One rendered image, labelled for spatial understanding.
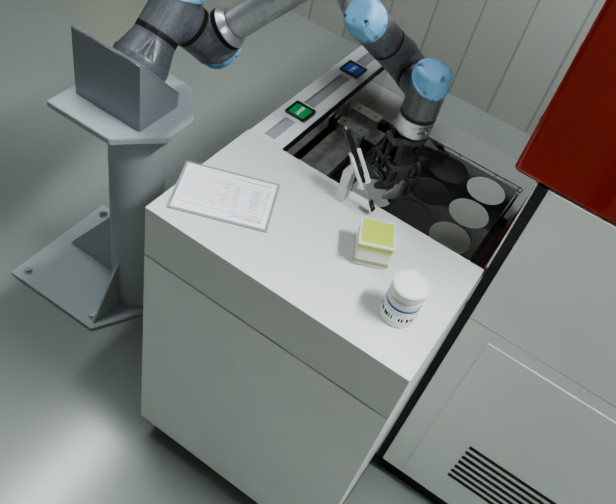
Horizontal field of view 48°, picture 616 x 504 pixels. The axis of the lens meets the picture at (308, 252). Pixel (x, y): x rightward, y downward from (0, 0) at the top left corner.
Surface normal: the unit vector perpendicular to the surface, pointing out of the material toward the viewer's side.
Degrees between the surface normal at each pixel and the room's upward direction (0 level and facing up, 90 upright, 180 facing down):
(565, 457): 90
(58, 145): 0
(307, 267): 0
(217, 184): 0
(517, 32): 90
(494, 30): 90
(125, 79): 90
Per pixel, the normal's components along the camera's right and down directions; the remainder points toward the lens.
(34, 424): 0.18, -0.65
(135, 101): -0.54, 0.56
